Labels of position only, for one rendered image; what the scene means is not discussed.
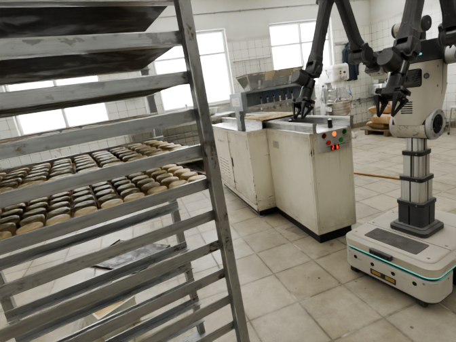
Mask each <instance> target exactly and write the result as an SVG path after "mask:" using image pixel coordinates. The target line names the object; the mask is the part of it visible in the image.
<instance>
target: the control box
mask: <svg viewBox="0 0 456 342"><path fill-rule="evenodd" d="M344 129H346V133H345V134H343V133H342V131H343V130H344ZM333 132H336V133H337V134H336V136H333ZM323 134H326V138H322V135H323ZM340 138H343V142H339V139H340ZM328 140H329V141H330V142H331V144H330V145H327V144H326V142H327V141H328ZM316 142H317V150H318V153H324V152H327V151H332V150H336V149H337V148H338V147H339V148H338V149H341V148H344V147H349V127H348V126H344V127H341V128H335V129H331V130H326V131H322V132H317V134H316ZM333 145H334V149H333V148H332V147H333ZM337 145H339V146H338V147H337Z"/></svg>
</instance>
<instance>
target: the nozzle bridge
mask: <svg viewBox="0 0 456 342"><path fill-rule="evenodd" d="M293 86H294V87H293ZM287 88H288V89H287ZM281 89H282V90H281ZM294 89H295V91H294ZM301 89H302V87H301V86H299V85H297V84H295V83H292V84H288V85H280V86H276V87H271V88H263V89H259V90H251V91H247V92H239V93H235V94H229V99H230V104H231V111H235V116H236V121H237V130H239V131H246V126H245V121H244V111H248V110H252V109H259V108H263V107H270V106H274V105H281V104H285V103H290V102H294V101H292V98H291V92H292V93H293V94H294V98H299V95H300V93H301ZM268 90H269V92H268ZM288 91H289V94H288ZM262 92H263V93H262ZM285 92H286V93H287V96H288V100H286V99H285ZM294 92H295V93H294ZM269 93H270V99H269V103H267V99H266V97H267V96H268V98H269ZM279 93H280V94H281V96H282V101H280V100H279ZM273 94H274V96H275V102H273ZM260 97H262V99H263V104H261V102H260ZM312 98H316V91H315V86H314V89H313V93H312V95H311V99H312ZM307 110H308V108H306V107H305V110H304V113H303V115H304V114H305V113H306V112H307Z"/></svg>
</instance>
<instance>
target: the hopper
mask: <svg viewBox="0 0 456 342"><path fill-rule="evenodd" d="M302 68H303V66H296V67H290V68H286V69H277V70H272V71H263V72H259V73H250V74H245V75H242V76H239V77H236V79H237V81H238V82H239V84H240V85H241V87H242V88H243V90H244V91H245V92H247V91H251V90H259V89H263V88H271V87H276V86H283V85H288V84H292V83H293V82H291V77H292V74H293V73H294V72H295V70H297V69H302Z"/></svg>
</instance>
